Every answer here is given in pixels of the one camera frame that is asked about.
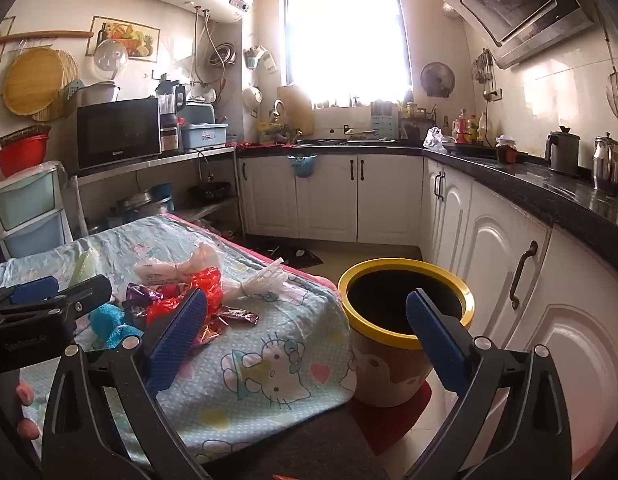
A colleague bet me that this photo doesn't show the dark chocolate bar wrapper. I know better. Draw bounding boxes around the dark chocolate bar wrapper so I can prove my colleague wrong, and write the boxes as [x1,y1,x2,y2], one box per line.
[215,307,260,327]

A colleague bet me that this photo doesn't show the dark floor mat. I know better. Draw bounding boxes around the dark floor mat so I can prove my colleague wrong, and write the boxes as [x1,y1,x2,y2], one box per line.
[253,244,325,270]

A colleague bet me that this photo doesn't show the wooden rolling pin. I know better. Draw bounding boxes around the wooden rolling pin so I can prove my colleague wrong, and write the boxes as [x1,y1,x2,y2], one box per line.
[0,30,95,52]

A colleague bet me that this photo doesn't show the blue cooking pot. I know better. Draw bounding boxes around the blue cooking pot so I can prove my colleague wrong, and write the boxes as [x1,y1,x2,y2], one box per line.
[151,183,175,212]

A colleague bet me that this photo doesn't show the crumpled clear plastic bag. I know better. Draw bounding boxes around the crumpled clear plastic bag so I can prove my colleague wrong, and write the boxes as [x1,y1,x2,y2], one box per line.
[422,126,449,154]

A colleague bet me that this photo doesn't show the metal shelf rack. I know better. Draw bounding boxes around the metal shelf rack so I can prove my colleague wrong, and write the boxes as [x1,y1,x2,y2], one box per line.
[64,144,240,242]

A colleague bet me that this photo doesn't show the white kitchen cabinets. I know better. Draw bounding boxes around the white kitchen cabinets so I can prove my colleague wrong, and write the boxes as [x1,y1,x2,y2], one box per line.
[236,152,618,480]

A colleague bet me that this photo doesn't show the yellow cleaning pack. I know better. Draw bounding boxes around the yellow cleaning pack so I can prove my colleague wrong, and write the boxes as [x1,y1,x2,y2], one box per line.
[258,120,290,144]

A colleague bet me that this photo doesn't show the person's left hand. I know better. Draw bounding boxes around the person's left hand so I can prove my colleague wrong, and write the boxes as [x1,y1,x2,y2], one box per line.
[11,377,40,442]

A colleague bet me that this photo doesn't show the kitchen window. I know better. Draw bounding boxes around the kitchen window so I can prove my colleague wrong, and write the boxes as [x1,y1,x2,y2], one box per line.
[281,0,410,109]

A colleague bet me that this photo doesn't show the white pot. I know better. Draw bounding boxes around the white pot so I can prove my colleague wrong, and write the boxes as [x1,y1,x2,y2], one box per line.
[76,81,121,107]

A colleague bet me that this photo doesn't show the hanging kitchen utensils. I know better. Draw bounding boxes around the hanging kitchen utensils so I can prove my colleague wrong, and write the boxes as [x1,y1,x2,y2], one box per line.
[471,48,496,102]

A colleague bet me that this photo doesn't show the cartoon printed blanket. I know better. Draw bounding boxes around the cartoon printed blanket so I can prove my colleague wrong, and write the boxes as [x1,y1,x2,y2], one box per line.
[0,215,357,467]

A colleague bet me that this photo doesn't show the knotted clear plastic bag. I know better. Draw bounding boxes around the knotted clear plastic bag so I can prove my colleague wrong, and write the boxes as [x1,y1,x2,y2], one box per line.
[223,257,288,307]

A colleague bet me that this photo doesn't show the blue hanging bin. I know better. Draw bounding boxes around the blue hanging bin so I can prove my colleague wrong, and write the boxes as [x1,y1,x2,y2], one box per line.
[287,154,320,181]

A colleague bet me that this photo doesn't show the glass jar dark contents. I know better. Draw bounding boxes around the glass jar dark contents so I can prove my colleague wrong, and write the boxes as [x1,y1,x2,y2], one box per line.
[495,135,518,165]

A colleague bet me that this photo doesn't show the round bamboo tray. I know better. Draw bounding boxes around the round bamboo tray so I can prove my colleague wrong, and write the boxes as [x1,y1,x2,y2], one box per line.
[2,47,64,116]
[31,49,80,122]

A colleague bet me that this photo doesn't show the fruit wall picture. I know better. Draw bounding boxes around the fruit wall picture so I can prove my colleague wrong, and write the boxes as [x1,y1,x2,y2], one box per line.
[86,15,161,64]

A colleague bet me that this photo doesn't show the wall-mounted fan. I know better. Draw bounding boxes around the wall-mounted fan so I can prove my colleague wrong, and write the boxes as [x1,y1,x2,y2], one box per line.
[420,61,456,98]

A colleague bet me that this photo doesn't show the white printed plastic bag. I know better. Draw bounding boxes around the white printed plastic bag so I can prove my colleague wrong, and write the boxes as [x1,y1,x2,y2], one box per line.
[134,242,226,292]

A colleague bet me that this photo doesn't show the blender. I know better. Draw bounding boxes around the blender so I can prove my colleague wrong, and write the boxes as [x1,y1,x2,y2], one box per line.
[156,74,188,154]

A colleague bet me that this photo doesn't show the clear dome cover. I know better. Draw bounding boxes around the clear dome cover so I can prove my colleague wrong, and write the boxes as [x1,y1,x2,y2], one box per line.
[94,39,130,82]

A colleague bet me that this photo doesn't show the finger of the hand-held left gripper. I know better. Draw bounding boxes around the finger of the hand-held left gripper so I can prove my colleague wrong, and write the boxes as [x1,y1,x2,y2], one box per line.
[51,274,113,322]
[0,276,62,311]

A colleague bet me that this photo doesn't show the blue drawer organiser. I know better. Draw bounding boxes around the blue drawer organiser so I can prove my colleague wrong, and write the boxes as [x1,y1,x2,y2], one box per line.
[371,101,401,139]

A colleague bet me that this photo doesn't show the grey plastic box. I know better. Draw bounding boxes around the grey plastic box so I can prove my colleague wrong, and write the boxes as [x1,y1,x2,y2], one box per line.
[184,102,220,126]

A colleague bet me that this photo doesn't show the teal knitted dishcloth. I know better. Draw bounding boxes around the teal knitted dishcloth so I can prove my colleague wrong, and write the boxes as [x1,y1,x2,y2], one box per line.
[90,303,143,349]

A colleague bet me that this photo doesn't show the black range hood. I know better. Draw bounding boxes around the black range hood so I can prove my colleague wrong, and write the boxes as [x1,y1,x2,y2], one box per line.
[437,0,598,70]

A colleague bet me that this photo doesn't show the coiled metal hose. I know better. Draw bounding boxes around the coiled metal hose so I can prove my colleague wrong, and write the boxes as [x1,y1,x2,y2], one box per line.
[208,42,238,69]

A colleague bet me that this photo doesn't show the plastic drawer unit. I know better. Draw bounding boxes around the plastic drawer unit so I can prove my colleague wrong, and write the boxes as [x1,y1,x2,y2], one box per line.
[0,160,76,262]

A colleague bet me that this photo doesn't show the black microwave oven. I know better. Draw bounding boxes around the black microwave oven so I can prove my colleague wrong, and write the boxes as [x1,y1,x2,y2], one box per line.
[76,96,164,171]

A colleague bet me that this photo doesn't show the red cloth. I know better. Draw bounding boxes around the red cloth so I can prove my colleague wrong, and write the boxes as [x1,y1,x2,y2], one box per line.
[234,140,290,151]

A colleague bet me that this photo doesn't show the light green sponge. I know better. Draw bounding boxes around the light green sponge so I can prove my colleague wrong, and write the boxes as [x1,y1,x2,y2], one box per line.
[70,249,102,287]

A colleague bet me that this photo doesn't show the shiny foil wrapper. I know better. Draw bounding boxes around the shiny foil wrapper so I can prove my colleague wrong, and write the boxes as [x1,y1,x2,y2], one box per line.
[190,319,230,349]

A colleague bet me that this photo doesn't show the blue plastic tub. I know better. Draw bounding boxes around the blue plastic tub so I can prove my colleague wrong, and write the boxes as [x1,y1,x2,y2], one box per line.
[180,122,230,150]

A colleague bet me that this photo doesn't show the woven basket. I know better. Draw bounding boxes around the woven basket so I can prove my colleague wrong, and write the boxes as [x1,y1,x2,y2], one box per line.
[0,124,52,149]

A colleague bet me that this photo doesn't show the black wok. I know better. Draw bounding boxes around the black wok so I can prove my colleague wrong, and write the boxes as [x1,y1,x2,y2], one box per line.
[188,181,232,201]

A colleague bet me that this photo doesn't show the grey kettle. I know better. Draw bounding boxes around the grey kettle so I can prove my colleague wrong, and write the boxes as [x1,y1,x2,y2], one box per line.
[545,127,582,176]

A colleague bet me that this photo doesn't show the yellow-rimmed cartoon trash bin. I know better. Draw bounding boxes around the yellow-rimmed cartoon trash bin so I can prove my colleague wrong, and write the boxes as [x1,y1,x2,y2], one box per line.
[338,258,476,408]

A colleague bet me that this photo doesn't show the wooden cutting board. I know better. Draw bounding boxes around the wooden cutting board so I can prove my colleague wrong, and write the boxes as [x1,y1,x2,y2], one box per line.
[276,85,315,137]

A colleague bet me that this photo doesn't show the black stone countertop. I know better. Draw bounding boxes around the black stone countertop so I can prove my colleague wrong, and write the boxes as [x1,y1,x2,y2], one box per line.
[236,137,618,281]

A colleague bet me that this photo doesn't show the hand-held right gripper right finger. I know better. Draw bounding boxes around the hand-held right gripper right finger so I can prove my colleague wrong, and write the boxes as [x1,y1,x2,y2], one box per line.
[404,289,572,480]

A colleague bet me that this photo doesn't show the steel kettle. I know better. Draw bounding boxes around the steel kettle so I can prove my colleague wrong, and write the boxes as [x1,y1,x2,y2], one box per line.
[592,132,618,197]

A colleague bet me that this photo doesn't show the black spice rack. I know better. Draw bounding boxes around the black spice rack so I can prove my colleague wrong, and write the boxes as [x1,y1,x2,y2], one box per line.
[399,102,436,142]

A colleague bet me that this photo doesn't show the red plastic basin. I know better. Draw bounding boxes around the red plastic basin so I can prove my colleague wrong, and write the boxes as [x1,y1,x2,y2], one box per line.
[0,135,51,179]

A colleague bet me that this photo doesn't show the red plastic wrapper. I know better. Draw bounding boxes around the red plastic wrapper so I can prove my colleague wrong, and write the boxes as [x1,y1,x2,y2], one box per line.
[146,267,224,332]

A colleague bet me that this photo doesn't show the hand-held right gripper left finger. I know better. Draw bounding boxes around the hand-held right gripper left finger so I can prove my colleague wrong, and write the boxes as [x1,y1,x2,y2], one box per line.
[41,287,210,480]

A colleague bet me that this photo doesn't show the purple foil wrapper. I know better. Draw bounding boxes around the purple foil wrapper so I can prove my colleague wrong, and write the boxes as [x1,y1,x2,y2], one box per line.
[123,282,164,319]

